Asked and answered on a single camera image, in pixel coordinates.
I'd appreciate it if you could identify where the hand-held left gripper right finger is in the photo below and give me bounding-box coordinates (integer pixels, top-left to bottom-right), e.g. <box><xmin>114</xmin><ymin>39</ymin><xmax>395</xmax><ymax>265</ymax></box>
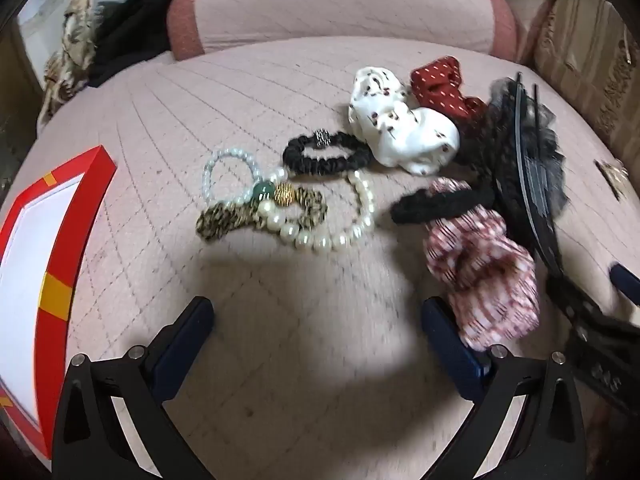
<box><xmin>421</xmin><ymin>296</ymin><xmax>588</xmax><ymax>480</ymax></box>

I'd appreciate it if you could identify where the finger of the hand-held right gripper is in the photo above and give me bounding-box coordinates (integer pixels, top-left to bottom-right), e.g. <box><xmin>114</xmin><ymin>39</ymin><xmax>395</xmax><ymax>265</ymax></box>
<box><xmin>545</xmin><ymin>275</ymin><xmax>640</xmax><ymax>403</ymax></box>
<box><xmin>607</xmin><ymin>262</ymin><xmax>640</xmax><ymax>308</ymax></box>

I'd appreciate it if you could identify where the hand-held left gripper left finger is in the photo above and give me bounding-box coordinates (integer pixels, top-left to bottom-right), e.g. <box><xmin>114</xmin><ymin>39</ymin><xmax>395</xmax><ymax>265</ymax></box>
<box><xmin>50</xmin><ymin>296</ymin><xmax>216</xmax><ymax>480</ymax></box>

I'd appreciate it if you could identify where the pink plaid scrunchie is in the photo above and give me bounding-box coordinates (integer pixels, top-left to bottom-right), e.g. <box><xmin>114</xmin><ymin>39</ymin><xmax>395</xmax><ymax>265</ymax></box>
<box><xmin>424</xmin><ymin>177</ymin><xmax>541</xmax><ymax>352</ymax></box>

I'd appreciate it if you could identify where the plain black hair tie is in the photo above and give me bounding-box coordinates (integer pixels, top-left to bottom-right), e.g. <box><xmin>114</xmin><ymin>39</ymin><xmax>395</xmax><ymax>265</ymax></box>
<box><xmin>390</xmin><ymin>185</ymin><xmax>496</xmax><ymax>226</ymax></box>

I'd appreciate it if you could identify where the red box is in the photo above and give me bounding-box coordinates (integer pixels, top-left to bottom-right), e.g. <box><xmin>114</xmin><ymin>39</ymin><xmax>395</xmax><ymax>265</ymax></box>
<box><xmin>0</xmin><ymin>145</ymin><xmax>118</xmax><ymax>461</ymax></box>

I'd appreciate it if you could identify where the large pearl bracelet green bead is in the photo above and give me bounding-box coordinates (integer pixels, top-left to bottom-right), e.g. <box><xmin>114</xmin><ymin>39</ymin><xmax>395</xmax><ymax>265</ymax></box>
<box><xmin>250</xmin><ymin>167</ymin><xmax>377</xmax><ymax>253</ymax></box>

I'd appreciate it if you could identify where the white cherry print scrunchie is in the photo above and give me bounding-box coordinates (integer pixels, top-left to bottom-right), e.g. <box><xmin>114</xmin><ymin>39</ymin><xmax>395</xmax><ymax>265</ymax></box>
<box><xmin>347</xmin><ymin>66</ymin><xmax>461</xmax><ymax>176</ymax></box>

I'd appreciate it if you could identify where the black hair tie silver bead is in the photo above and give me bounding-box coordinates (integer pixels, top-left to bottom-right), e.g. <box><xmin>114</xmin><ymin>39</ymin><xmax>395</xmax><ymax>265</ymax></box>
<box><xmin>281</xmin><ymin>129</ymin><xmax>372</xmax><ymax>177</ymax></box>

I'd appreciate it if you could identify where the small gold ornament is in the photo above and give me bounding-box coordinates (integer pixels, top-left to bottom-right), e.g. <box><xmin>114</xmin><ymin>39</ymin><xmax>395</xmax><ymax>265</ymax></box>
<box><xmin>594</xmin><ymin>158</ymin><xmax>632</xmax><ymax>196</ymax></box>

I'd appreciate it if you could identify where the pink quilted bed cover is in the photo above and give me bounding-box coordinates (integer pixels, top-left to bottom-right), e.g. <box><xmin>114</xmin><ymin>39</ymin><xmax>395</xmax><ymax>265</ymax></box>
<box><xmin>10</xmin><ymin>35</ymin><xmax>640</xmax><ymax>480</ymax></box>

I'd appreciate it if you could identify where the black lace hair comb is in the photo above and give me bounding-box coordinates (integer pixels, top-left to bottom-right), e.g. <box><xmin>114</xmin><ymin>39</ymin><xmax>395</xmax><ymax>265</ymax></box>
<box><xmin>462</xmin><ymin>74</ymin><xmax>571</xmax><ymax>273</ymax></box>

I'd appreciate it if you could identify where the brown patterned cushion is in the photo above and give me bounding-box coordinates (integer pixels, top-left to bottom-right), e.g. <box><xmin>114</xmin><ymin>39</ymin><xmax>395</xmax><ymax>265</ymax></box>
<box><xmin>532</xmin><ymin>0</ymin><xmax>640</xmax><ymax>146</ymax></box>

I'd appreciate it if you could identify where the red polka dot scrunchie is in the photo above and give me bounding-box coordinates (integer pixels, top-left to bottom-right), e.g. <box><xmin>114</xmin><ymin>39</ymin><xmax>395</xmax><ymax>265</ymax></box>
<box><xmin>410</xmin><ymin>56</ymin><xmax>488</xmax><ymax>122</ymax></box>

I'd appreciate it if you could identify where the beige patterned cloth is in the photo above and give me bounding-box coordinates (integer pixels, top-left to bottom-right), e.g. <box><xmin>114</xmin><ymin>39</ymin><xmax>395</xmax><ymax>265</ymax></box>
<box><xmin>37</xmin><ymin>0</ymin><xmax>101</xmax><ymax>128</ymax></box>

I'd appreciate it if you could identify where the black cloth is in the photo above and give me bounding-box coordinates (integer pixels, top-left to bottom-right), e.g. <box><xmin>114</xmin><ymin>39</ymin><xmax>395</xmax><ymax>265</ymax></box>
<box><xmin>90</xmin><ymin>0</ymin><xmax>221</xmax><ymax>88</ymax></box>

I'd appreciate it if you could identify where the pink quilted bolster pillow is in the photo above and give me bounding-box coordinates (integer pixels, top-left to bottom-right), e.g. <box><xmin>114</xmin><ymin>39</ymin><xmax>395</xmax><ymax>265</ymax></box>
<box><xmin>167</xmin><ymin>0</ymin><xmax>518</xmax><ymax>61</ymax></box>

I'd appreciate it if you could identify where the leopard print hair tie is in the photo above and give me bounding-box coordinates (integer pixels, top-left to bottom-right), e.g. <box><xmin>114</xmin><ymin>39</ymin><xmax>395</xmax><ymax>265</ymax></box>
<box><xmin>196</xmin><ymin>185</ymin><xmax>329</xmax><ymax>241</ymax></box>

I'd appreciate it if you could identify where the small pale bead bracelet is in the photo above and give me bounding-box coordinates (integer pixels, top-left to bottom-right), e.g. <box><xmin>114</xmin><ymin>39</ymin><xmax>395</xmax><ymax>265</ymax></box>
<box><xmin>201</xmin><ymin>146</ymin><xmax>263</xmax><ymax>202</ymax></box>

